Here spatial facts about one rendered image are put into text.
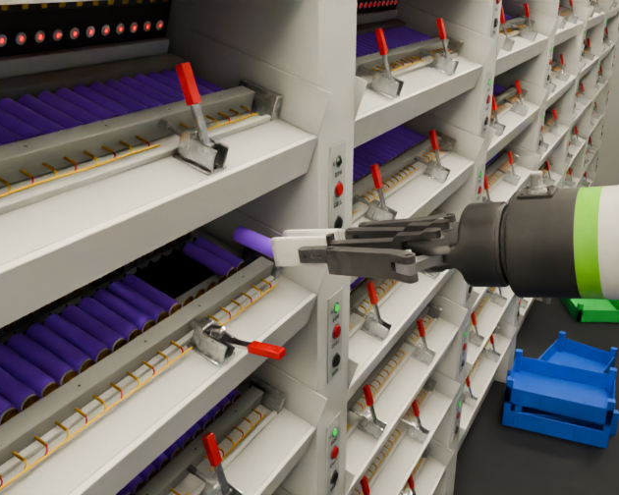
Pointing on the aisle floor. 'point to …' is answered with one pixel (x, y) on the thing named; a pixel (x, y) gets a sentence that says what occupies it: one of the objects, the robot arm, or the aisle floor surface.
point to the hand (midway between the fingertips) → (309, 247)
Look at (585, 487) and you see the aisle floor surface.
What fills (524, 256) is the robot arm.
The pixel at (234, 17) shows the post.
